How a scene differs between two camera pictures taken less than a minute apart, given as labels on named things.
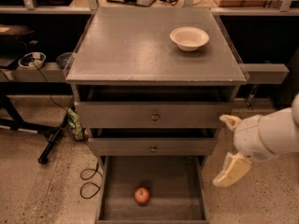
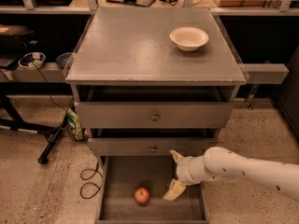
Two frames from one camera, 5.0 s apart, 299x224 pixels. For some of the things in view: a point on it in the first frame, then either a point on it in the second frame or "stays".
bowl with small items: x=28 y=60 stays
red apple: x=142 y=195 stays
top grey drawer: x=153 y=105 stays
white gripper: x=248 y=138 -> x=184 y=171
